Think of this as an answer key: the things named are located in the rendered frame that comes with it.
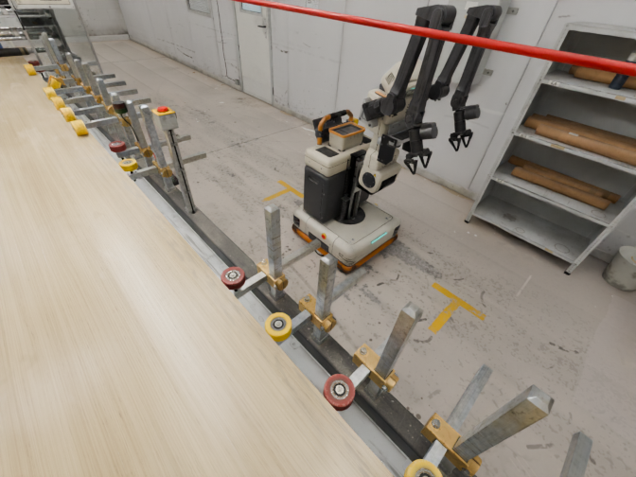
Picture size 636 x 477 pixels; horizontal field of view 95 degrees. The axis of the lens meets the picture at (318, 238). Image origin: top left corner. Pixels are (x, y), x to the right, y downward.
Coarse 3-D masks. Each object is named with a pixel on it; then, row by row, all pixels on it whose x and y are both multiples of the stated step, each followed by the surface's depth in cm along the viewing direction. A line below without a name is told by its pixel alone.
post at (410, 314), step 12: (408, 312) 62; (420, 312) 63; (396, 324) 67; (408, 324) 64; (396, 336) 69; (408, 336) 68; (384, 348) 75; (396, 348) 71; (384, 360) 77; (396, 360) 76; (384, 372) 80; (372, 384) 88
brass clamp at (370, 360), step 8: (360, 352) 87; (368, 352) 87; (352, 360) 89; (360, 360) 86; (368, 360) 85; (376, 360) 85; (368, 368) 84; (368, 376) 86; (376, 376) 83; (392, 376) 82; (384, 384) 82; (392, 384) 81
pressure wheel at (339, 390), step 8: (336, 376) 76; (344, 376) 76; (328, 384) 74; (336, 384) 75; (344, 384) 75; (352, 384) 75; (328, 392) 73; (336, 392) 74; (344, 392) 74; (352, 392) 73; (328, 400) 72; (336, 400) 72; (344, 400) 72; (352, 400) 72; (336, 408) 72; (344, 408) 72
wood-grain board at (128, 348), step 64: (0, 64) 264; (0, 128) 171; (64, 128) 176; (0, 192) 126; (64, 192) 129; (128, 192) 131; (0, 256) 100; (64, 256) 101; (128, 256) 103; (192, 256) 105; (0, 320) 83; (64, 320) 84; (128, 320) 85; (192, 320) 86; (0, 384) 70; (64, 384) 71; (128, 384) 72; (192, 384) 73; (256, 384) 74; (0, 448) 62; (64, 448) 62; (128, 448) 63; (192, 448) 64; (256, 448) 64; (320, 448) 65
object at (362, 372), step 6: (384, 342) 91; (378, 348) 89; (378, 354) 88; (360, 366) 85; (354, 372) 83; (360, 372) 83; (366, 372) 83; (354, 378) 82; (360, 378) 82; (354, 384) 81; (360, 384) 84
